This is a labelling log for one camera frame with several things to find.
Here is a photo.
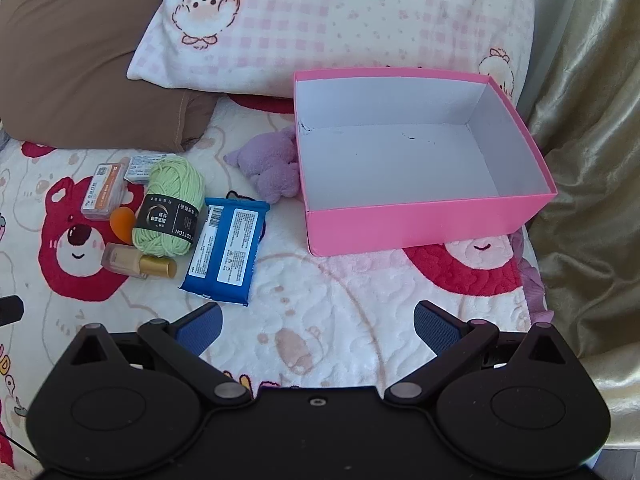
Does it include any bear print bed blanket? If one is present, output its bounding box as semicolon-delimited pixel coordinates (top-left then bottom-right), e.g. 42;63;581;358
0;94;554;477

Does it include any brown pillow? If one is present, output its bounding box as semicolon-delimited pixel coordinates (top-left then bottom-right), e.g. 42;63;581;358
1;0;218;153

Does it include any blue wet wipes pack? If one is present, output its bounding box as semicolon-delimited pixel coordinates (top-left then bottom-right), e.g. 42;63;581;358
180;197;270;306

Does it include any light blue small box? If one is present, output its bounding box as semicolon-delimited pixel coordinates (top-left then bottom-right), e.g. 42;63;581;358
124;153;174;185

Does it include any pink checked cartoon pillow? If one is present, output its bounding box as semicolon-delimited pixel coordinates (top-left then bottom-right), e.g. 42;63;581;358
127;0;536;99

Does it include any orange makeup sponge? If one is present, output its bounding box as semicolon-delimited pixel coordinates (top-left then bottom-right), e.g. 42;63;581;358
108;206;137;245

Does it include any pink cardboard box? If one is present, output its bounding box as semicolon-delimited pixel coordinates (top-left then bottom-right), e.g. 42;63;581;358
293;68;556;257

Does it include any gold cap foundation bottle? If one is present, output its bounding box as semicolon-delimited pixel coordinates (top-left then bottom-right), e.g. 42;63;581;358
101;243;177;278

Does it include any green yarn ball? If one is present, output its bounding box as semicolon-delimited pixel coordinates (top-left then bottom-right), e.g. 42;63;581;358
132;156;205;258

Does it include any orange white floss box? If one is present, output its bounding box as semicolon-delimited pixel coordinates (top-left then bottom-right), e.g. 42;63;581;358
80;162;128;220

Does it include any purple plush toy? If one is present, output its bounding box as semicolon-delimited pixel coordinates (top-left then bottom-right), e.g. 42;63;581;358
224;125;300;204

